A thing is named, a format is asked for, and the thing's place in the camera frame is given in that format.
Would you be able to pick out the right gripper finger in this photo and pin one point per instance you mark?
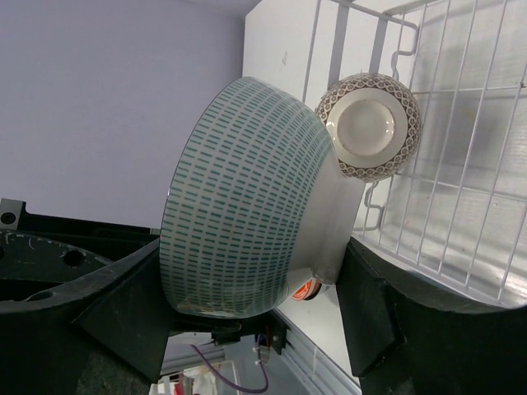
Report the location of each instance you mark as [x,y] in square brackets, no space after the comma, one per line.
[405,334]

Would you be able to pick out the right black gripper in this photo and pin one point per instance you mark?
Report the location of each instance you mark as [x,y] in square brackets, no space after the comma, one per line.
[82,309]

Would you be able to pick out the orange floral bowl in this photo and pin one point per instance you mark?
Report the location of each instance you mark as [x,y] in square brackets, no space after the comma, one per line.
[308,291]

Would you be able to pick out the white wire dish rack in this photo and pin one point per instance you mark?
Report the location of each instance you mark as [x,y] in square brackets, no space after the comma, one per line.
[456,212]

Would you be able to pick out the teal dashed bowl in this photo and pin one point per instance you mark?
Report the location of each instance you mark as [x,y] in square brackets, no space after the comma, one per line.
[257,206]

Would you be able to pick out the brown patterned bowl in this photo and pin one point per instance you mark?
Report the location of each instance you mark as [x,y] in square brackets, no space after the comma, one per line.
[374,122]

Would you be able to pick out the aluminium table rail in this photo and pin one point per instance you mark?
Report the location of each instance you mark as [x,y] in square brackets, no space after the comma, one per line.
[311,366]

